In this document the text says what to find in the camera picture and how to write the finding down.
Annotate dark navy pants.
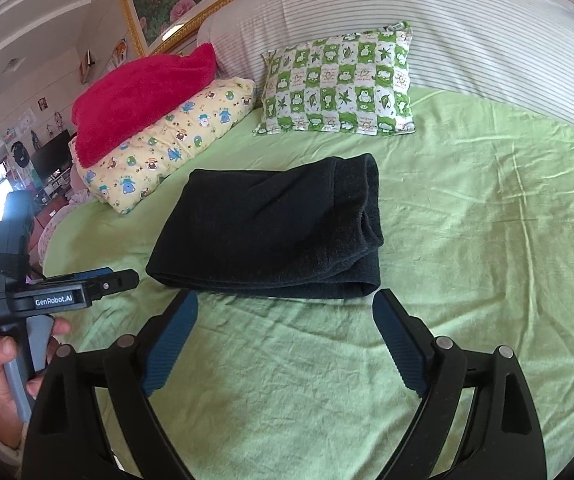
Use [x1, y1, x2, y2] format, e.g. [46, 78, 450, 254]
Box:
[146, 154, 383, 299]

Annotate person's left hand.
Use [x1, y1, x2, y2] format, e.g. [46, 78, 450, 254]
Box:
[0, 316, 73, 451]

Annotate yellow cartoon print pillow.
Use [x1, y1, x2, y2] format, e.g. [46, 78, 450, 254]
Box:
[70, 77, 257, 214]

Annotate black monitor screen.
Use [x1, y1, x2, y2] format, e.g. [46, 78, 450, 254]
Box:
[30, 130, 72, 181]

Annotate green bed sheet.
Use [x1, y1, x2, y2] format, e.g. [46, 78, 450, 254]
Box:
[43, 89, 574, 479]

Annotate green checkered pillow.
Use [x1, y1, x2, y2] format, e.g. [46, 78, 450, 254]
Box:
[255, 22, 416, 136]

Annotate striped white headboard cushion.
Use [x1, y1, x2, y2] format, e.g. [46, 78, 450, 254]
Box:
[197, 0, 574, 125]

